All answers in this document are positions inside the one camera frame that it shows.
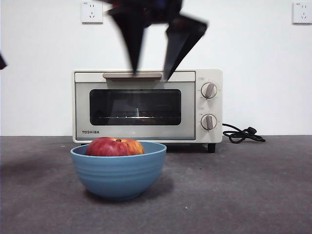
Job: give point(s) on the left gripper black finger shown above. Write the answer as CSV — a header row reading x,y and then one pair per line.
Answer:
x,y
2,61

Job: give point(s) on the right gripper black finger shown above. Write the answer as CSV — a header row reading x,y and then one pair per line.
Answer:
x,y
178,41
132,36

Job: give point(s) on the red yellow apple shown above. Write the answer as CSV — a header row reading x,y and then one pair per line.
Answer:
x,y
112,147

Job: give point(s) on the blue ribbed bowl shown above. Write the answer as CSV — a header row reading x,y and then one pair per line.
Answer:
x,y
119,175

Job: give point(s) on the round cream oven knob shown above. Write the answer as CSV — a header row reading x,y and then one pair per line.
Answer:
x,y
208,121
209,90

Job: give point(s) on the cream toaster oven body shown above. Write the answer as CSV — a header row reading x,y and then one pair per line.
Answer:
x,y
209,107

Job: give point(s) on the white wall socket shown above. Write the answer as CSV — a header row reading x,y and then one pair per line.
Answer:
x,y
302,13
91,14

